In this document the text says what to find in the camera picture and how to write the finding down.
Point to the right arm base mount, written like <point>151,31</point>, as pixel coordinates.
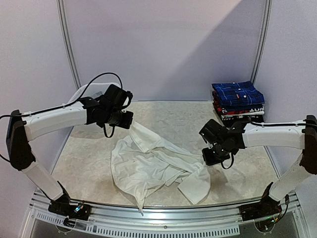
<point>265,213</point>

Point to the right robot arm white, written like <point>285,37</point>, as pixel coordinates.
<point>292,146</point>

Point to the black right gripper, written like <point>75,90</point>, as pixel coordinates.
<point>211,156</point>

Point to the wall aluminium profile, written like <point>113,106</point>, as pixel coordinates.
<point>262,39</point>
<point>67,42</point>

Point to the white plastic laundry basket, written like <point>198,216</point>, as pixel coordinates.
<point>93,90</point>

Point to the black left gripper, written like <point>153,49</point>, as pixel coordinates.
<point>127,124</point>

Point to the white folded garment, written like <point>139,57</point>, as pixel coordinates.
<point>244,114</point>

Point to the red black folded garment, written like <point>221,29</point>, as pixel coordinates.
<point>216,101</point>

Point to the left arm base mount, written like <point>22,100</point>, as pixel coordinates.
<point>71,212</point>

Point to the blue plaid shirt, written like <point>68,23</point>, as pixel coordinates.
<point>238,94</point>

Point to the right wall aluminium profile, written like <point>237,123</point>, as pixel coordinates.
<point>262,39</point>

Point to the white cloth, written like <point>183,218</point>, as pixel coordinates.
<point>143,162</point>

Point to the aluminium front rail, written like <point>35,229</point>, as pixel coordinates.
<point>114,221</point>

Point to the left wall aluminium profile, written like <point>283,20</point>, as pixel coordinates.
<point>67,42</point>

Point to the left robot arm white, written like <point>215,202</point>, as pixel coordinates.
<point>32,137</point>

